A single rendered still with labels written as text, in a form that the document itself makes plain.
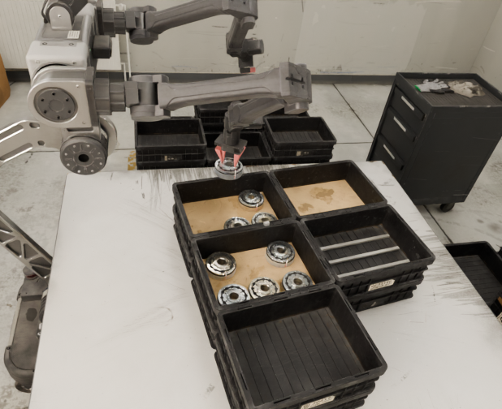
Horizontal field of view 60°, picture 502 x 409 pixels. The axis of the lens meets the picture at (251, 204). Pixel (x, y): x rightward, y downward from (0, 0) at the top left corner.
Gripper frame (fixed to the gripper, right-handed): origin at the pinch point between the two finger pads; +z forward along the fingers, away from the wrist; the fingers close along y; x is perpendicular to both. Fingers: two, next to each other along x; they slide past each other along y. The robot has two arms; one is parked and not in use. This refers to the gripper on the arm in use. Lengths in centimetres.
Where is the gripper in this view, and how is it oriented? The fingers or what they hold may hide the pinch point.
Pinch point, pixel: (229, 162)
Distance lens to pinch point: 158.4
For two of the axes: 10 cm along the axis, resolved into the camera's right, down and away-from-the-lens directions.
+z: -1.0, 7.7, 6.3
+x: -3.3, 5.7, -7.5
